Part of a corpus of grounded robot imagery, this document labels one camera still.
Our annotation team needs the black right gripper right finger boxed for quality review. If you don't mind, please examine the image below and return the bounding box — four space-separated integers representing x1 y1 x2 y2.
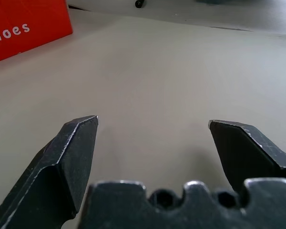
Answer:
208 119 286 193

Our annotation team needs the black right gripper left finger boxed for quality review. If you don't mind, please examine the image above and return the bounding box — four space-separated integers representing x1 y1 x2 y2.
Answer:
0 115 100 229

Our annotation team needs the red shoe box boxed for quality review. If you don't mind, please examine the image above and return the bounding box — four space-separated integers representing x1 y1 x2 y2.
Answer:
0 0 74 65

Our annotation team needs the dark grey object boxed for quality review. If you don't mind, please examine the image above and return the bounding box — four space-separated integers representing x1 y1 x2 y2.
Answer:
195 0 222 5

